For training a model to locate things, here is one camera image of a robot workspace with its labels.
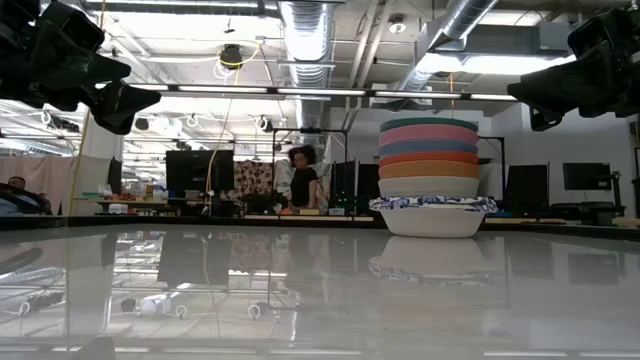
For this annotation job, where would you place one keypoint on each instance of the silver ventilation duct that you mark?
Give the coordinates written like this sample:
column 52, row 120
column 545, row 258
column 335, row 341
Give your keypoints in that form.
column 460, row 20
column 307, row 50

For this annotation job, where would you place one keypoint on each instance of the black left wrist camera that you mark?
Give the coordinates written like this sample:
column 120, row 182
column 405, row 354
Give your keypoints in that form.
column 75, row 30

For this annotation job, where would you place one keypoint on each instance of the teal green plastic bowl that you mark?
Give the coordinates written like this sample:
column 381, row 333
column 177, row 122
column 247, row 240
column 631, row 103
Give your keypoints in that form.
column 429, row 124

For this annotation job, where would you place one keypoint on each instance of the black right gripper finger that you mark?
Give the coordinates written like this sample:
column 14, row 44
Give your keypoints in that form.
column 550, row 90
column 545, row 121

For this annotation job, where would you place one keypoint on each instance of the black ceiling camera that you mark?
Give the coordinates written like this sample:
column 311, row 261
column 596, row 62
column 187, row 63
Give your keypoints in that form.
column 231, row 56

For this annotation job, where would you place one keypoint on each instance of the black panel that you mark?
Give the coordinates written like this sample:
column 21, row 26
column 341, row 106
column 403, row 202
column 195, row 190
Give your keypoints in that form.
column 342, row 182
column 527, row 187
column 369, row 180

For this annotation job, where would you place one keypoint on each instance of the cream white bowl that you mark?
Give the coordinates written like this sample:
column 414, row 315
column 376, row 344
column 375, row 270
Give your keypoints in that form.
column 429, row 187

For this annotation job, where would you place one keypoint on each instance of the blue patterned paper bowl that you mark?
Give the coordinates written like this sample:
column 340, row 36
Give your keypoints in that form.
column 430, row 198
column 432, row 225

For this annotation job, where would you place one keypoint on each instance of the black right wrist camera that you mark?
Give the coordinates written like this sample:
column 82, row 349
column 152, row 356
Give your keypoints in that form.
column 590, row 35

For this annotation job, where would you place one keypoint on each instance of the grey rectangular air duct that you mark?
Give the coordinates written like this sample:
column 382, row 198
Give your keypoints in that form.
column 515, row 40

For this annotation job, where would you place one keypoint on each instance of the brown floral cloth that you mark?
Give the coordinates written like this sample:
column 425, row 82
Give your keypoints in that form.
column 255, row 177

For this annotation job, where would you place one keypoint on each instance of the black metal frame stand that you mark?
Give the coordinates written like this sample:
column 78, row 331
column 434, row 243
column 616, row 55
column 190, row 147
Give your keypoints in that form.
column 310, row 131
column 492, row 138

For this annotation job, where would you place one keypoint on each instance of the black monitor pole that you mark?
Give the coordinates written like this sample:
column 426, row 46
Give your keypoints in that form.
column 616, row 192

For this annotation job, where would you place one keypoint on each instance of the beige curtain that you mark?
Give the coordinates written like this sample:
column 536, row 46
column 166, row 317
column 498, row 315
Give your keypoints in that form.
column 55, row 170

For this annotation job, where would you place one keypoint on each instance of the red plastic bowl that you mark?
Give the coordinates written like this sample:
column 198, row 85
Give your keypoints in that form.
column 429, row 159

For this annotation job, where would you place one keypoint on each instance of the orange plastic bowl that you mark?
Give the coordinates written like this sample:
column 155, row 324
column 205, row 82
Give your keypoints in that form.
column 429, row 170

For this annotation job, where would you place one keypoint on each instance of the black ceiling spotlight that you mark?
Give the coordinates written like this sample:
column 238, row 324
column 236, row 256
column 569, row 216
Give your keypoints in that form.
column 141, row 124

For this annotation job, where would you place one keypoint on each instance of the marbled blue cloth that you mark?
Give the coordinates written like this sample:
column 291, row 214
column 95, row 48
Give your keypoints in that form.
column 281, row 175

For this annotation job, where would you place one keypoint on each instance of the pink plastic bowl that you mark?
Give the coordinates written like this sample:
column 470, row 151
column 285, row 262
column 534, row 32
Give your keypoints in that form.
column 429, row 136

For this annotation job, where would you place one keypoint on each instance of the black table frame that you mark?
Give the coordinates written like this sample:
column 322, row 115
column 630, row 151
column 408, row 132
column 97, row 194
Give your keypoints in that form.
column 200, row 221

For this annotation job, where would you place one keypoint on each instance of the black monitor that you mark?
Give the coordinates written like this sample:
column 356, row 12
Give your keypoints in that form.
column 586, row 176
column 190, row 172

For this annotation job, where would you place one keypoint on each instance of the blue plastic bowl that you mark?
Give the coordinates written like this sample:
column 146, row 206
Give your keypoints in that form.
column 429, row 148

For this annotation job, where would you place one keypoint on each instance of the cluttered work table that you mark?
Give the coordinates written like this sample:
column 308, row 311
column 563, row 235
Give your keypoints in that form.
column 140, row 202

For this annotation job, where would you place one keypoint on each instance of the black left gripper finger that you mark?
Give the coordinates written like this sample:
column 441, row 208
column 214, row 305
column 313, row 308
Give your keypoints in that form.
column 107, row 70
column 125, row 107

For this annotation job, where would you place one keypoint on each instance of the ceiling strip light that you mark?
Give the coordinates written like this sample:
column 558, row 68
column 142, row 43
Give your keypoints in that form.
column 225, row 89

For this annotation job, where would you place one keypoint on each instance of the person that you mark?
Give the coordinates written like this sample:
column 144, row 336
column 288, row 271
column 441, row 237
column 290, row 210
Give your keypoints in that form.
column 17, row 184
column 302, row 185

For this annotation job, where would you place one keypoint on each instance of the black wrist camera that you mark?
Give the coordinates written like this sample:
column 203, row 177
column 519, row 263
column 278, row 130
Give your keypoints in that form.
column 590, row 35
column 75, row 30

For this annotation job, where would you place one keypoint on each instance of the black desk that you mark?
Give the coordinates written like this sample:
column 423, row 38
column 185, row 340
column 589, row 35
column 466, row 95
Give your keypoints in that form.
column 585, row 210

